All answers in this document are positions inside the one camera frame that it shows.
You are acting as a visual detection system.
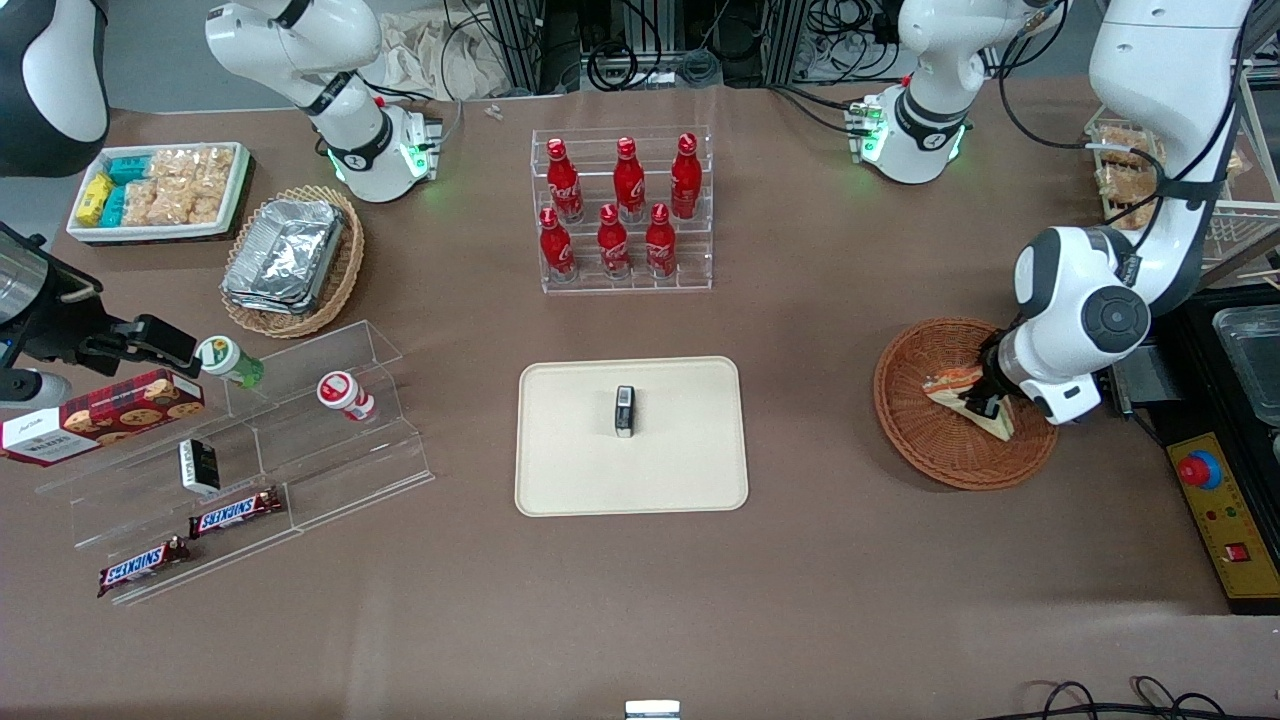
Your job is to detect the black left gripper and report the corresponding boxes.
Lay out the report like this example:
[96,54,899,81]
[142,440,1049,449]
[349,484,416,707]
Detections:
[961,328,1021,419]

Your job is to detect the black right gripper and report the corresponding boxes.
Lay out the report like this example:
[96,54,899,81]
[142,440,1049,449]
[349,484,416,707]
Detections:
[0,225,201,374]

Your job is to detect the triangular sandwich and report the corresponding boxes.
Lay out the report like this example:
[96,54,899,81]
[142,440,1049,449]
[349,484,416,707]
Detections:
[921,366,1017,443]

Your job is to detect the brown round wicker basket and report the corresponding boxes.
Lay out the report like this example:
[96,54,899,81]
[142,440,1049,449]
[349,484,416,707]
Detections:
[873,317,1062,492]

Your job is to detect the white rectangular snack tray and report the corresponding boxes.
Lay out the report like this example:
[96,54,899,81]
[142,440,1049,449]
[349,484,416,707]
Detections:
[66,141,254,247]

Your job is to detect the light oval wicker basket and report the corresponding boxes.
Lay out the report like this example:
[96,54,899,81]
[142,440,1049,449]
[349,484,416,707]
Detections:
[219,184,367,340]

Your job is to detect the beige plastic tray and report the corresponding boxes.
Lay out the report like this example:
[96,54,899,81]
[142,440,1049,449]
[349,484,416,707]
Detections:
[514,356,750,518]

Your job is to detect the red tartan cookie box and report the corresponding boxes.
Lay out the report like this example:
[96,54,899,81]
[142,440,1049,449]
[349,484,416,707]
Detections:
[0,368,207,469]

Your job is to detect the green cap drink bottle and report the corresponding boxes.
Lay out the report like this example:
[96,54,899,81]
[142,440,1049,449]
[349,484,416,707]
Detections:
[196,335,267,391]

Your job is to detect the small black white box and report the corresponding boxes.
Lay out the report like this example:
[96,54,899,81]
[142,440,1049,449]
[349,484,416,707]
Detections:
[178,438,222,496]

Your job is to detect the clear bag of rice crackers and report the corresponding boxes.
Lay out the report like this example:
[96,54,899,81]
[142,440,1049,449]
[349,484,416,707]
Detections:
[150,146,237,188]
[122,180,227,228]

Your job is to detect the dark grey power box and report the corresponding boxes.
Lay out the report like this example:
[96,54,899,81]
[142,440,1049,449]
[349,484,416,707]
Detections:
[1104,345,1167,418]

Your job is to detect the yellow snack packet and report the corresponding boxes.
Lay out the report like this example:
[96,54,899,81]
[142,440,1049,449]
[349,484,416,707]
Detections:
[76,173,115,229]

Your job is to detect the stacked aluminium foil trays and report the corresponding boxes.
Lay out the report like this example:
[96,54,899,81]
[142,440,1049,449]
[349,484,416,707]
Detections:
[221,197,347,317]

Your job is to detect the brown snickers bar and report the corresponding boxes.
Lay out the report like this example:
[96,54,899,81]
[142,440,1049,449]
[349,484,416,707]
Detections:
[96,536,192,599]
[188,486,285,541]

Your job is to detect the red cap drink bottle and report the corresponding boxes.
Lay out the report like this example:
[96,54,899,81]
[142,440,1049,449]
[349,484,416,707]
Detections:
[316,370,378,423]

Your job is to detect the clear acrylic stepped shelf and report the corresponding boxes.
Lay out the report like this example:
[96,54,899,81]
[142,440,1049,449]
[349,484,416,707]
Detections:
[35,320,437,608]

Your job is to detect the clear plastic container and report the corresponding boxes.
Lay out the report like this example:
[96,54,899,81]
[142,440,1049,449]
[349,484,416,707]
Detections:
[1212,305,1280,427]

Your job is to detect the yellow emergency stop box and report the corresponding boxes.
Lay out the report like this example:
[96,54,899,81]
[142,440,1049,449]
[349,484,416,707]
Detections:
[1165,431,1280,615]

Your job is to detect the clear acrylic bottle rack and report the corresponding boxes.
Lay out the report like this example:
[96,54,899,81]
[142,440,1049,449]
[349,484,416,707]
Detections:
[530,125,715,295]

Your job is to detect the red cola bottle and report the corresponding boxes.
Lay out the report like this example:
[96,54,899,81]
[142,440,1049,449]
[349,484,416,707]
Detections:
[597,203,632,280]
[670,132,704,222]
[612,136,647,224]
[538,206,579,284]
[644,202,679,280]
[545,138,585,224]

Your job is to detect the crumpled beige cloth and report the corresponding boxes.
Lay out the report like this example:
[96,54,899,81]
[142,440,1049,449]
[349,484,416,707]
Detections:
[374,8,513,102]

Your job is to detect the black hanging arm cable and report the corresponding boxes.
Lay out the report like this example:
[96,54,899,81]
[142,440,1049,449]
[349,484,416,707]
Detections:
[997,5,1169,201]

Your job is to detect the white wire basket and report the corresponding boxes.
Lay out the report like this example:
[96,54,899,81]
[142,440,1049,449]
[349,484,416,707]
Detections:
[1084,60,1280,267]

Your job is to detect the black floor cables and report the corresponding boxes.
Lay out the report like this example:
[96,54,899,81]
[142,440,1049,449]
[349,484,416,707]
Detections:
[998,676,1280,720]

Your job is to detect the aluminium frame with cables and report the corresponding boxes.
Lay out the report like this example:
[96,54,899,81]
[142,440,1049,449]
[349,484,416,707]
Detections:
[488,0,903,95]

